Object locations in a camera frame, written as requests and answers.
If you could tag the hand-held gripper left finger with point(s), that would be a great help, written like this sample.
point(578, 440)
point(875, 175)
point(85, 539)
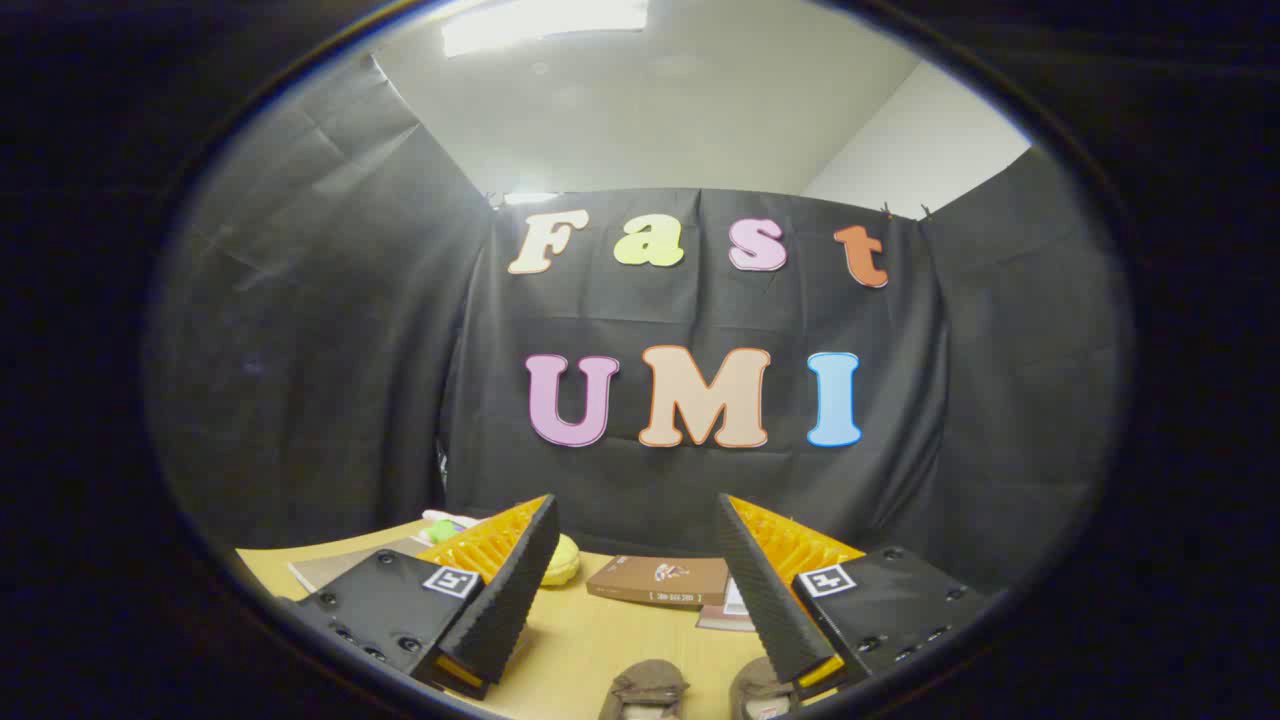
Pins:
point(515, 590)

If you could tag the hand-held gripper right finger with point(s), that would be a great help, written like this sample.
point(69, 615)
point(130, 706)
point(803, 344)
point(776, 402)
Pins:
point(765, 590)

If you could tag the brown fuzzy shoe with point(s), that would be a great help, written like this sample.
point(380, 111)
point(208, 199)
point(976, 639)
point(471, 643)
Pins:
point(645, 690)
point(755, 685)

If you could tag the beige fabric storage box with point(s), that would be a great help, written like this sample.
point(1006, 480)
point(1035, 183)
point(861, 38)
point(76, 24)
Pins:
point(340, 568)

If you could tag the plain white book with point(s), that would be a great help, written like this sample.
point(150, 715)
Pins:
point(735, 598)

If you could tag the pink book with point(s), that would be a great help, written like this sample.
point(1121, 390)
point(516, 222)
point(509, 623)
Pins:
point(720, 620)

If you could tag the yellow round plush toy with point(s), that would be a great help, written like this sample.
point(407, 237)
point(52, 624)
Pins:
point(562, 562)

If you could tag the pink and green plush toy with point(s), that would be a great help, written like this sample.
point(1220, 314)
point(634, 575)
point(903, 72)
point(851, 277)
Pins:
point(445, 522)

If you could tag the brown book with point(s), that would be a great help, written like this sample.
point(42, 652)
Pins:
point(650, 580)

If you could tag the black backdrop cloth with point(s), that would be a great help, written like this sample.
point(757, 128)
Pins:
point(400, 350)

